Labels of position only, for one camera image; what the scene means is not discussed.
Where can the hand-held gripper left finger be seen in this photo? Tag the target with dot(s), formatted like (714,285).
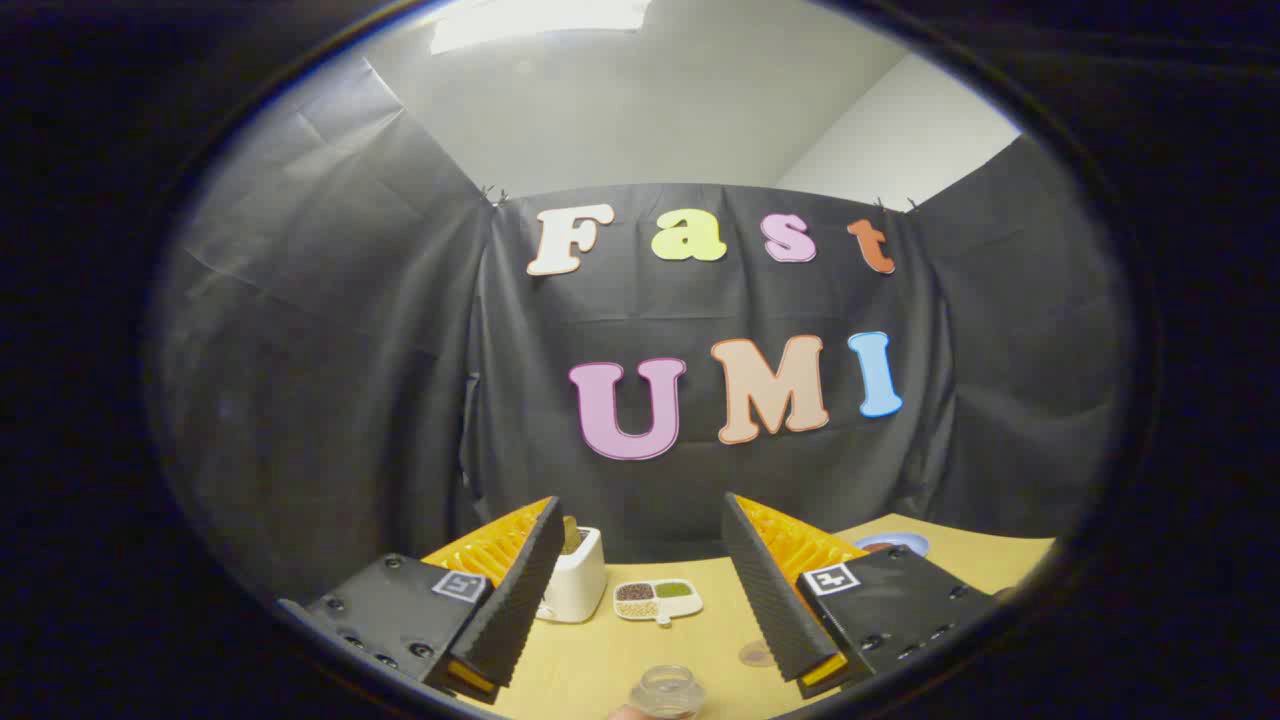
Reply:
(520,590)

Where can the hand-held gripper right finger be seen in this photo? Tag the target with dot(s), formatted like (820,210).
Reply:
(770,590)

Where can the round translucent coaster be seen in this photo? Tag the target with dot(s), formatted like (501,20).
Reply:
(754,655)

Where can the clear bottle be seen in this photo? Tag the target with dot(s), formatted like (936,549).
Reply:
(667,690)

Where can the white toaster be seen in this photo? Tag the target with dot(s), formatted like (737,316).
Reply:
(578,585)

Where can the brown toast slice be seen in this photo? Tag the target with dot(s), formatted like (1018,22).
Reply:
(571,536)

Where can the wooden table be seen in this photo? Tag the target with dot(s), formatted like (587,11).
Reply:
(700,645)

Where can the white divided dish with grains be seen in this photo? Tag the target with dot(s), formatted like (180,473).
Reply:
(657,600)

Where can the blue round plate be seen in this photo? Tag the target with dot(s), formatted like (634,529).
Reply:
(895,543)

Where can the black backdrop cloth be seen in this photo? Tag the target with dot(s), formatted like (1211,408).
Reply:
(400,400)

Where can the ceiling light panel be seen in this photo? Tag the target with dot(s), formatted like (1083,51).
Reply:
(540,20)

